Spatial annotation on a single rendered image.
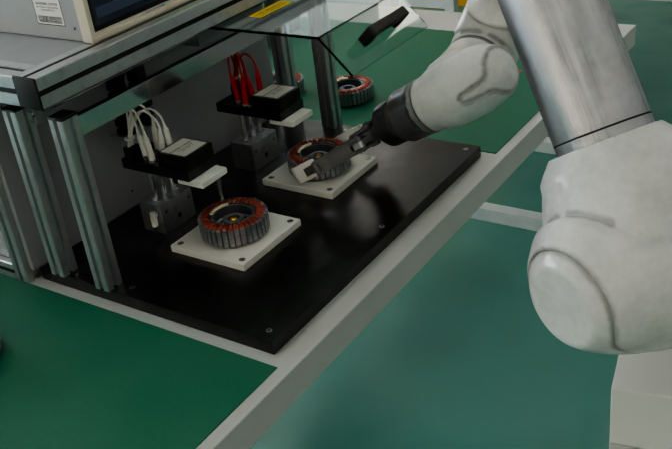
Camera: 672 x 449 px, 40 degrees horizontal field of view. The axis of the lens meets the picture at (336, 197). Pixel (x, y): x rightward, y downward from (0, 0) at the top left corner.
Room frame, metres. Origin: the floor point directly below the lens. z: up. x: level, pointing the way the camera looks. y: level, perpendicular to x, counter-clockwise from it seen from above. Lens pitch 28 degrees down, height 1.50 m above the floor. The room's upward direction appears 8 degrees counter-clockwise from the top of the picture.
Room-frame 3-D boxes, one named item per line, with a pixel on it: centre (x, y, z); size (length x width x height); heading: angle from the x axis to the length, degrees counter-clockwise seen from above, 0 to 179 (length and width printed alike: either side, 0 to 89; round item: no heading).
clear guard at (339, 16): (1.51, 0.01, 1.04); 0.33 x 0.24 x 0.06; 53
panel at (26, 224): (1.54, 0.30, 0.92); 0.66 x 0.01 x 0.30; 143
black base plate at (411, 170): (1.39, 0.11, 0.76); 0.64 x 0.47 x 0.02; 143
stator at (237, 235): (1.29, 0.17, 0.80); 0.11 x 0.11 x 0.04
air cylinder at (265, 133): (1.57, 0.14, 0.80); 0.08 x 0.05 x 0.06; 143
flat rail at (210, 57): (1.44, 0.17, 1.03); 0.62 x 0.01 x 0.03; 143
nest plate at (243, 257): (1.29, 0.17, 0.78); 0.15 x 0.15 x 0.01; 53
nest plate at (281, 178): (1.48, 0.02, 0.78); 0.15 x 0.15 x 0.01; 53
